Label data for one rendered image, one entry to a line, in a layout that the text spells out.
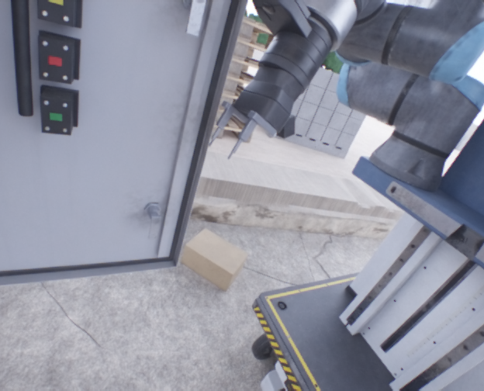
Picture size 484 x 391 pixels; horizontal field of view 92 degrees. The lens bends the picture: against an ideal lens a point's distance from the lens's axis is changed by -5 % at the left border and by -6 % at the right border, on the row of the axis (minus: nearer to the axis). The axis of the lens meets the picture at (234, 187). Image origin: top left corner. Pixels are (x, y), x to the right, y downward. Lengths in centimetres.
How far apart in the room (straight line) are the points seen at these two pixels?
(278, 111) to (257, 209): 154
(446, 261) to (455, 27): 68
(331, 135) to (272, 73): 295
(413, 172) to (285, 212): 129
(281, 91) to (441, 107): 48
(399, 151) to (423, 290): 48
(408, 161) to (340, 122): 257
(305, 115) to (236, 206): 168
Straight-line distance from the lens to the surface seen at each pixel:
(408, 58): 49
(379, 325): 114
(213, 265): 136
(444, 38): 48
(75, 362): 121
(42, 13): 33
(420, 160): 75
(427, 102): 75
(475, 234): 69
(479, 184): 85
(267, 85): 35
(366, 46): 51
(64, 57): 33
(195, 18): 36
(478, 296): 97
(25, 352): 126
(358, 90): 78
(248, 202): 181
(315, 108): 313
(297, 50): 36
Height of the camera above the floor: 109
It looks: 27 degrees down
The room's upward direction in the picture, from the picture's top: 19 degrees clockwise
